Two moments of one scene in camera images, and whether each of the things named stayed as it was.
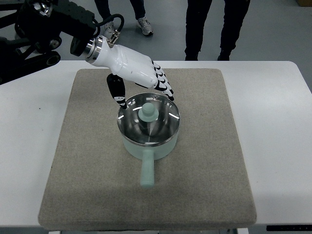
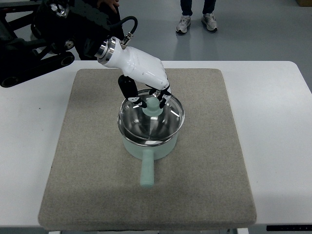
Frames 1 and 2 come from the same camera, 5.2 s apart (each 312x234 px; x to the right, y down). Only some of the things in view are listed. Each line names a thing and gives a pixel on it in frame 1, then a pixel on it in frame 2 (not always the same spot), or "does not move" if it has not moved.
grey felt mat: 91,184 does not move
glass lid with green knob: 150,119 does not move
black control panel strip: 288,227 does not move
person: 103,10 → 208,19
